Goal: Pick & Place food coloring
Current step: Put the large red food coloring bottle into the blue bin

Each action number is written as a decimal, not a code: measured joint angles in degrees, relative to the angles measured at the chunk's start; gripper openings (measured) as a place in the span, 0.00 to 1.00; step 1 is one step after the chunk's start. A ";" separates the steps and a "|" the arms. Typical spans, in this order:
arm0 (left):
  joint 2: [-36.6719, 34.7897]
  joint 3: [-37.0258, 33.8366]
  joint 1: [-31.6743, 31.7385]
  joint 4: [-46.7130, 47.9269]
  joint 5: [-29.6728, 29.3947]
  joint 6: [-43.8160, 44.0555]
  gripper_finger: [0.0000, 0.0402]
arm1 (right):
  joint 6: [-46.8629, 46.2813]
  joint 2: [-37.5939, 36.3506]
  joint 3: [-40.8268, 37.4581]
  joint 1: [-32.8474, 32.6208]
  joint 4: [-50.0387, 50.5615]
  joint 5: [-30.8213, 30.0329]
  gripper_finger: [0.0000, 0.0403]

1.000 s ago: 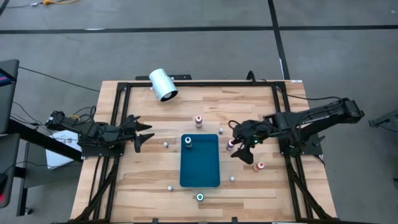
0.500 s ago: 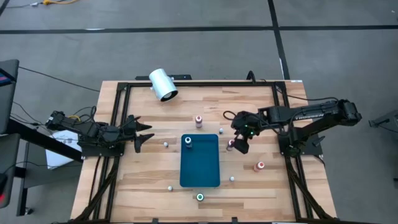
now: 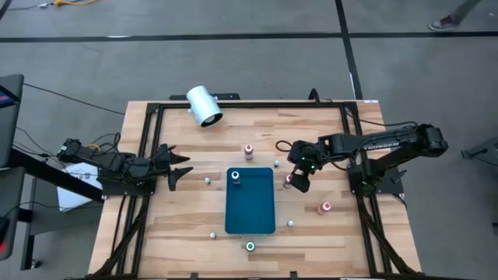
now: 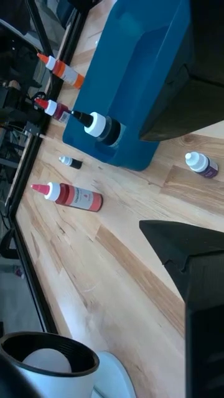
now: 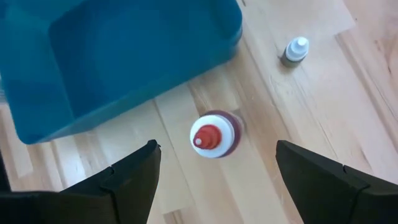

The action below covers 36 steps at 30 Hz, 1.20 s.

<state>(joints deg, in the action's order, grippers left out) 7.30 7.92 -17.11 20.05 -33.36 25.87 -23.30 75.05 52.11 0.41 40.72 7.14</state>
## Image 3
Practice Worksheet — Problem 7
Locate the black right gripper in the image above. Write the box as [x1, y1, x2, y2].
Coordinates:
[288, 139, 330, 194]

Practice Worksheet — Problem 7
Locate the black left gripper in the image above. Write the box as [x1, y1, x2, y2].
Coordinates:
[151, 144, 195, 191]

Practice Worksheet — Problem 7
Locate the blue plastic bin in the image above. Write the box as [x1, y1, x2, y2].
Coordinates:
[224, 166, 276, 236]

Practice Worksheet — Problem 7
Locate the white cylindrical lamp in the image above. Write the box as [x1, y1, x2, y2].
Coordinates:
[185, 85, 224, 128]

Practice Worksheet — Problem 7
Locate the white box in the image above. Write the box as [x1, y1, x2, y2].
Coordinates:
[57, 162, 104, 212]

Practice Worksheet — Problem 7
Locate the black desk beam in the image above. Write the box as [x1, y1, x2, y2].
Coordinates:
[7, 147, 105, 203]

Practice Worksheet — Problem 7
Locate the dark monitor screen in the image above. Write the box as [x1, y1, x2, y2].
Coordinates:
[0, 73, 25, 168]
[0, 166, 26, 261]

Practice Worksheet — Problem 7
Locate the grey metal stand foot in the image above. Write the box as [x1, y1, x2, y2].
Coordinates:
[461, 136, 498, 167]

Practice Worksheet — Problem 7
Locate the person's foot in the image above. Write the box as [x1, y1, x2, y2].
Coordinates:
[429, 14, 460, 32]

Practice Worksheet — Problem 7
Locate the person's leg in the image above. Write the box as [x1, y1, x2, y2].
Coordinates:
[451, 0, 483, 23]

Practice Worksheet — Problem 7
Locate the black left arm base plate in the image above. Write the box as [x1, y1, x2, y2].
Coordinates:
[100, 174, 156, 198]

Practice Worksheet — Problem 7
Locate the black power cable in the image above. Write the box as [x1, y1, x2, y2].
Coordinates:
[308, 88, 419, 129]

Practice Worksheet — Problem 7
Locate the black aluminium frame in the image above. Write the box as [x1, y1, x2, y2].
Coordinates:
[87, 99, 425, 280]

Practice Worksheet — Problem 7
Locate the black flat bracket bar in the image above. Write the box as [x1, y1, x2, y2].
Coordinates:
[169, 93, 241, 101]

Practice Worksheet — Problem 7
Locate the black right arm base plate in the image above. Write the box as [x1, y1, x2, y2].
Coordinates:
[348, 166, 405, 197]

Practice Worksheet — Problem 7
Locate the thin black floor cable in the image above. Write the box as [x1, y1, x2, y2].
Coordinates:
[22, 82, 126, 116]

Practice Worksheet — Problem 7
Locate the black stand post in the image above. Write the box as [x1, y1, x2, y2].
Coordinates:
[19, 177, 43, 271]

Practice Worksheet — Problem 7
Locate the yellow floor cable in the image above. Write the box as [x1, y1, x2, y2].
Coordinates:
[38, 0, 99, 8]

